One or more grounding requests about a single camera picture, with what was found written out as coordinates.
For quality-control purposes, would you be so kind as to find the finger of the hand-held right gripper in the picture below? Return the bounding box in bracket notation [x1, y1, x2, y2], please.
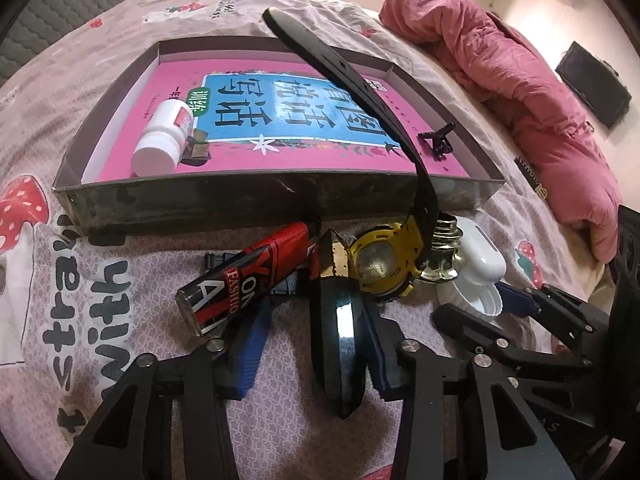
[497, 282, 613, 339]
[432, 304, 598, 386]

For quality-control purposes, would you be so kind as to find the black gold faceted tube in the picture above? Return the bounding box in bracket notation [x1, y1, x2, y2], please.
[310, 230, 368, 420]

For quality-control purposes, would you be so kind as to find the pink blue book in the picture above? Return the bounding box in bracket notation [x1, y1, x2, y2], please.
[97, 57, 471, 181]

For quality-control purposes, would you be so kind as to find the shallow cardboard box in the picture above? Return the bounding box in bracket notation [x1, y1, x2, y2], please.
[52, 35, 507, 236]

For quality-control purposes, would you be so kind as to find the strawberry printed blanket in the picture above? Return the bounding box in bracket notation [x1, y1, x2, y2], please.
[0, 0, 611, 480]

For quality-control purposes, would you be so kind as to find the white earbuds case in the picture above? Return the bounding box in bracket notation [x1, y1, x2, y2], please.
[452, 216, 507, 286]

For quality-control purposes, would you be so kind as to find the red black cylindrical tube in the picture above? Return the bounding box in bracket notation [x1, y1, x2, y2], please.
[175, 221, 311, 337]

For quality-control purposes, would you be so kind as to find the small white bottle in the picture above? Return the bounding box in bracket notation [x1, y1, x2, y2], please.
[132, 99, 196, 177]

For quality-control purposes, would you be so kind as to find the white jar lid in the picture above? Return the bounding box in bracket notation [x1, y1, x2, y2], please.
[436, 280, 503, 317]

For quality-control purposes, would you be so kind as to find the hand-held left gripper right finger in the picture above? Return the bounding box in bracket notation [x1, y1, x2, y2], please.
[357, 302, 576, 480]

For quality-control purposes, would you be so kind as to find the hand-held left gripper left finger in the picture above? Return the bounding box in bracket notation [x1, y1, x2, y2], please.
[55, 297, 275, 480]

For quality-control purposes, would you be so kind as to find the black hair claw clip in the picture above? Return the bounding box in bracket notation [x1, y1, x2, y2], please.
[419, 122, 456, 161]

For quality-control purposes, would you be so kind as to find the black yellow wrist watch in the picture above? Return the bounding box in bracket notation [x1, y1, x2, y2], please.
[204, 7, 443, 305]

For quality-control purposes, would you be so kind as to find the grey quilted headboard cover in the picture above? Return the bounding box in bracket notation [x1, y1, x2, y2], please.
[0, 0, 186, 86]

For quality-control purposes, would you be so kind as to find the pink quilt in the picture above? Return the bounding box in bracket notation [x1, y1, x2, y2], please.
[379, 0, 621, 263]

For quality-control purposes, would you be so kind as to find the wall television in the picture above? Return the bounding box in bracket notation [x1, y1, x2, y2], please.
[555, 41, 632, 130]

